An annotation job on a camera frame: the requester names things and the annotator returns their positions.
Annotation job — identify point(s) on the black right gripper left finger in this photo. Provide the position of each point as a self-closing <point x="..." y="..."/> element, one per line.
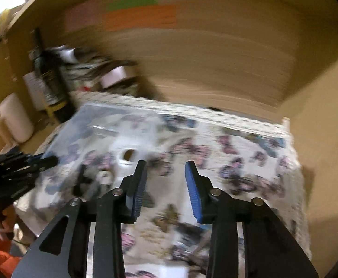
<point x="134" y="187"/>

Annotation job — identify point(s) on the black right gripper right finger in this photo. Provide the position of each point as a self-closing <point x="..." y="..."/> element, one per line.
<point x="199" y="187"/>

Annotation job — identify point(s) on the white handheld massager device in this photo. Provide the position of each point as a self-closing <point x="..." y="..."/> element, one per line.
<point x="127" y="151"/>

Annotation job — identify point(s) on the clear plastic storage box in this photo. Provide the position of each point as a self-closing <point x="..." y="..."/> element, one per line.
<point x="87" y="139"/>

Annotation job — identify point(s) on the cream cylindrical cup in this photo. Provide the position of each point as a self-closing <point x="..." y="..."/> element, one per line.
<point x="16" y="119"/>

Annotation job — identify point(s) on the butterfly print lace cloth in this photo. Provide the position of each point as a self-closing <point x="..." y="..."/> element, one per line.
<point x="246" y="158"/>

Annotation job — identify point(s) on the white handwritten note sheet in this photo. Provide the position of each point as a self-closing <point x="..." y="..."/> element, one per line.
<point x="34" y="90"/>

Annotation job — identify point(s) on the dark wine bottle elephant label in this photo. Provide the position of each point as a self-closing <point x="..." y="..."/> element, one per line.
<point x="52" y="85"/>

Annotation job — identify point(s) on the small pink white box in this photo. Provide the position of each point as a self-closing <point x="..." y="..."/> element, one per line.
<point x="116" y="75"/>

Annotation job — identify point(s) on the stack of booklets and papers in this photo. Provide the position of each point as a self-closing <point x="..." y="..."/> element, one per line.
<point x="81" y="69"/>

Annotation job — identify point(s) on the orange paper note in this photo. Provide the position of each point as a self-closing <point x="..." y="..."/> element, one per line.
<point x="153" y="16"/>

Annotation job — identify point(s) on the pink paper note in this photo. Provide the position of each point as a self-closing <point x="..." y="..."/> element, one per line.
<point x="82" y="16"/>

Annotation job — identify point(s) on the green paper note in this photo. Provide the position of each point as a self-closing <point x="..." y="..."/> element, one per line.
<point x="125" y="4"/>

